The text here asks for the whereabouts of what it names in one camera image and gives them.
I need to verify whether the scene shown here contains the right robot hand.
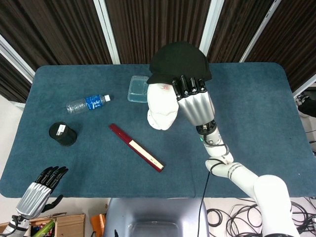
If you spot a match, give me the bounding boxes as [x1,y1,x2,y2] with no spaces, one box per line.
[171,75,216,127]

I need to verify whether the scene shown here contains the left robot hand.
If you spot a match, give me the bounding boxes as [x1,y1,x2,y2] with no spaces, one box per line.
[16,166,69,219]

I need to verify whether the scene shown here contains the black cap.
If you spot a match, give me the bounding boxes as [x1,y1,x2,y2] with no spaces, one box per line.
[147,41,213,84]

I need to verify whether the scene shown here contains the white mannequin head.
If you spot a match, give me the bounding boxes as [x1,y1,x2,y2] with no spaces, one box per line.
[147,82,180,131]

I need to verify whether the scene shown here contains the cardboard box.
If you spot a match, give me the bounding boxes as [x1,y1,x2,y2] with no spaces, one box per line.
[29,212,86,237]

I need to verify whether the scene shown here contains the clear plastic container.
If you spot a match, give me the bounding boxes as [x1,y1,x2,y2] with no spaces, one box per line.
[127,75,151,103]

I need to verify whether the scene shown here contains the black cylindrical can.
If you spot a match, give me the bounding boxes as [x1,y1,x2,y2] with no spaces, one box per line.
[48,121,78,148]

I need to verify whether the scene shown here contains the blue table mat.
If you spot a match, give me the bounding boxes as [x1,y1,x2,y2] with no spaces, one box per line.
[0,62,316,199]

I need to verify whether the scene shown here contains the orange object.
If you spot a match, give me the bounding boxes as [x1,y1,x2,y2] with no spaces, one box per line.
[90,213,106,235]

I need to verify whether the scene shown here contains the red folding fan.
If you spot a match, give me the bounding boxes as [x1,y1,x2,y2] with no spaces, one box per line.
[109,123,166,174]

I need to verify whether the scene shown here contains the clear water bottle blue label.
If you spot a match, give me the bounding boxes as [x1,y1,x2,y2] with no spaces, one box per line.
[66,94,111,116]

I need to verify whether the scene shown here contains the white sneaker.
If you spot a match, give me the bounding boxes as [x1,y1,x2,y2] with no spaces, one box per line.
[296,91,316,117]

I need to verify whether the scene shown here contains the grey robot torso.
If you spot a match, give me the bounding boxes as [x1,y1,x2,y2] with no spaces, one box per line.
[103,197,210,237]

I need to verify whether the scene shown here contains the black floor cables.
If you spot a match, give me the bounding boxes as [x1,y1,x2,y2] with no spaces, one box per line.
[206,196,316,237]

